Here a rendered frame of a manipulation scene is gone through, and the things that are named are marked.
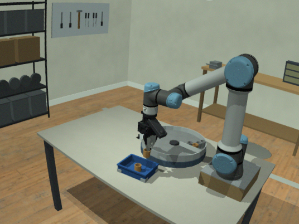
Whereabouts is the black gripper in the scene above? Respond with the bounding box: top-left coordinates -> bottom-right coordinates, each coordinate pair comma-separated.
138,111 -> 158,152

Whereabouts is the blue crate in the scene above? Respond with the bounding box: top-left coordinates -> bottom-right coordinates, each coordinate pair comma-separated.
117,154 -> 158,183

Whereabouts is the bronze bushing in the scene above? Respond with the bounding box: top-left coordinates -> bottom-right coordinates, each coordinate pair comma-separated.
134,163 -> 142,172
143,148 -> 151,158
192,143 -> 199,148

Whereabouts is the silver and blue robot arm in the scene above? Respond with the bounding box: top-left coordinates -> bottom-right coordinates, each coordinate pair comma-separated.
143,53 -> 259,181

